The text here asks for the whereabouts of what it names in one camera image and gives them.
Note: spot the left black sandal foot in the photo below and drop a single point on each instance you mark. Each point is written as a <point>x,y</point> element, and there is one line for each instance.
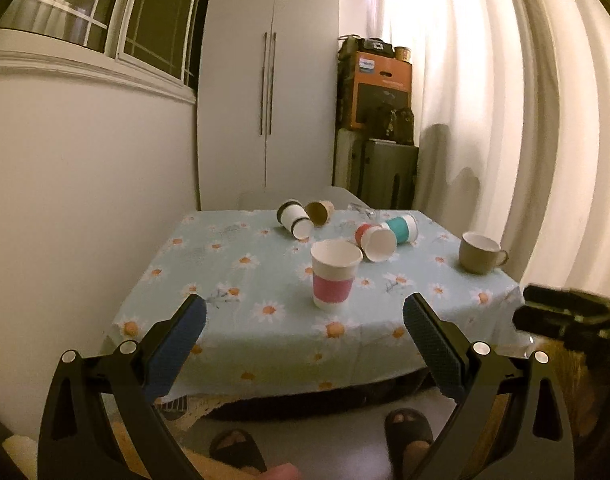
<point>237,448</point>

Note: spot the brown kraft paper cup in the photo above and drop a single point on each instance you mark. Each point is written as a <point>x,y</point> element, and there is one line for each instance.
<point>320,211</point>

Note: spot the right black sandal foot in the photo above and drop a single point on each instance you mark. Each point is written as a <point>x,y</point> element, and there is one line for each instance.
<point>408,438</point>

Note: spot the teal band paper cup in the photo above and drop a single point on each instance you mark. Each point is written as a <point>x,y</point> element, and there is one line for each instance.
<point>404,228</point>

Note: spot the pink band paper cup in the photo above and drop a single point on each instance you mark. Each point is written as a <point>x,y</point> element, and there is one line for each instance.
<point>334,264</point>

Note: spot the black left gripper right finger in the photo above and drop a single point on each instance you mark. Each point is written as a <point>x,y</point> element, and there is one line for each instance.
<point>534,439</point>

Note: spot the olive ceramic mug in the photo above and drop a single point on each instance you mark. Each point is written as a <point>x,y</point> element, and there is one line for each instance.
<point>479,254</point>

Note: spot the white double door cabinet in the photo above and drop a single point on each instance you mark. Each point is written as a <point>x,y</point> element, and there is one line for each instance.
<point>266,98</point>

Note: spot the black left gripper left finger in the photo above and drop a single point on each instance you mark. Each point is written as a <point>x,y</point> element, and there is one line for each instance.
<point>76,439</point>

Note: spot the dark grey suitcase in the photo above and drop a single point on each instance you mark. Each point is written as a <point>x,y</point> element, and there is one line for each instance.
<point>381,173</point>

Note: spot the red band paper cup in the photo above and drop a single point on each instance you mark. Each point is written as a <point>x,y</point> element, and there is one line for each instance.
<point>378,243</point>

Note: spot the orange cardboard box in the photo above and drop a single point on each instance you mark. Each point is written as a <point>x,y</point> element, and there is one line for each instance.
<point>366,81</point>

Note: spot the daisy print blue tablecloth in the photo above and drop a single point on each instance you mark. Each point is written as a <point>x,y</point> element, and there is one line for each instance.
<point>264,336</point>

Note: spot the black sandal foot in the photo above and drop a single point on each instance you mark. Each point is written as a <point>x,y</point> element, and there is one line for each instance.
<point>408,438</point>
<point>237,448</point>

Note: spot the black band paper cup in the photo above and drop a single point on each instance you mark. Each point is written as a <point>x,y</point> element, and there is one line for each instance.
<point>294,218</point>

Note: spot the cream curtain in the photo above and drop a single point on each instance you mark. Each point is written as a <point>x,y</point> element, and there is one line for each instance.
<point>512,107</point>

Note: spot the window with white frame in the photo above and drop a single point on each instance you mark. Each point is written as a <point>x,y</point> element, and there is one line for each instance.
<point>161,36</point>

